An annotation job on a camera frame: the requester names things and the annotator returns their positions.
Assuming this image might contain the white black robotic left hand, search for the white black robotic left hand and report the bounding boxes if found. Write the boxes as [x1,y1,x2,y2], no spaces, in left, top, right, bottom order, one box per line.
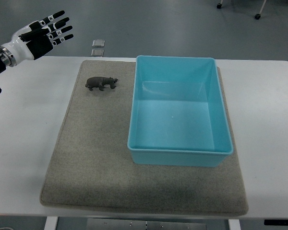
[0,10,73,67]

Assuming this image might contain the brown toy hippo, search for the brown toy hippo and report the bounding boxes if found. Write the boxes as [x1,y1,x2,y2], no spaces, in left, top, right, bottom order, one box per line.
[85,77,118,91]

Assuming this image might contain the black table control panel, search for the black table control panel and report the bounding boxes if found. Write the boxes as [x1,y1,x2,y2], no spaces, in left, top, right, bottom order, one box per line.
[264,219,288,226]

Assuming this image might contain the beige felt mat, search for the beige felt mat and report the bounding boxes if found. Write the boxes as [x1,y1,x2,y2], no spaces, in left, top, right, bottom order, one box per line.
[40,60,248,216]

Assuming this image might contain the metal table frame bracket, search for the metal table frame bracket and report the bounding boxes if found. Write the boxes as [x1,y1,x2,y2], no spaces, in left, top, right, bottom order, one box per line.
[86,218,207,230]

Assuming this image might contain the blue plastic box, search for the blue plastic box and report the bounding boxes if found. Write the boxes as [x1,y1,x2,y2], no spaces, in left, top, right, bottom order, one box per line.
[127,56,234,167]

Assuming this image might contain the lower metal floor plate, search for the lower metal floor plate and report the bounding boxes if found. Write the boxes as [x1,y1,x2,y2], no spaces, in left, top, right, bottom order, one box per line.
[91,49,104,57]

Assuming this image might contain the white cart leg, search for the white cart leg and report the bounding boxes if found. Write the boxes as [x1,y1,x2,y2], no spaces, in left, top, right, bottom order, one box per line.
[258,0,267,15]

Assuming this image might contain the right black caster wheel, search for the right black caster wheel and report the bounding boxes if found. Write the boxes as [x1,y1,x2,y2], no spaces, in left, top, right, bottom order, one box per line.
[254,14,261,20]

